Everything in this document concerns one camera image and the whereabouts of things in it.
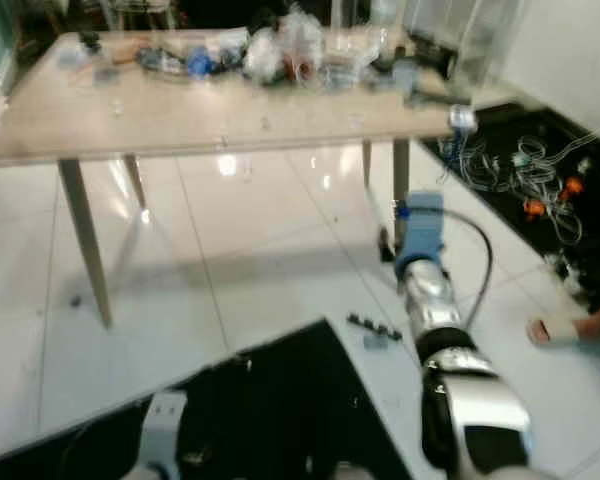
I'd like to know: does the light wooden table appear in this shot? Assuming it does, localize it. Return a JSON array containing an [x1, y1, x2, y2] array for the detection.
[[0, 30, 476, 329]]

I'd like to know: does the small blue round item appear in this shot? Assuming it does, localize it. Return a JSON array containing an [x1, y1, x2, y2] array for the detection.
[[185, 52, 213, 81]]

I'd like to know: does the clear crumpled plastic bag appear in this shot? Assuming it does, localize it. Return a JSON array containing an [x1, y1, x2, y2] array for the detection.
[[240, 10, 326, 86]]

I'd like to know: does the plain black floor mat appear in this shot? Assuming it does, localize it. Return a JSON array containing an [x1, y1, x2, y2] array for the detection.
[[0, 318, 416, 480]]

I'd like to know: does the black strip of small parts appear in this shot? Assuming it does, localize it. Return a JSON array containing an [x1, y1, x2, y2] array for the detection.
[[345, 313, 403, 341]]

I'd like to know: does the small white blue device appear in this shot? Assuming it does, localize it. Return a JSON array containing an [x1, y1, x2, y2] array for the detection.
[[448, 103, 479, 133]]

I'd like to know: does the person's foot in white slipper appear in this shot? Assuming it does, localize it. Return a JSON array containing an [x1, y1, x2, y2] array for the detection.
[[525, 290, 600, 349]]

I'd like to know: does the white cabinet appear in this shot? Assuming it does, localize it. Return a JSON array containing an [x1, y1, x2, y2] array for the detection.
[[400, 0, 600, 136]]

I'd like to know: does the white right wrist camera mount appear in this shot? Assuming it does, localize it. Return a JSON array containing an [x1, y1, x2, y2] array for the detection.
[[395, 192, 447, 267]]

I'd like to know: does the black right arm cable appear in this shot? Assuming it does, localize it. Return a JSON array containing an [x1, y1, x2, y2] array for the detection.
[[438, 205, 496, 336]]

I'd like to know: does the tangle of grey cables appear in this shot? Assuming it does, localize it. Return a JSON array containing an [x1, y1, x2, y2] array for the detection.
[[440, 130, 600, 231]]

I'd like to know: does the black mat under cables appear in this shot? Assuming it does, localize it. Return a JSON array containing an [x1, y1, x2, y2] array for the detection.
[[425, 100, 600, 331]]

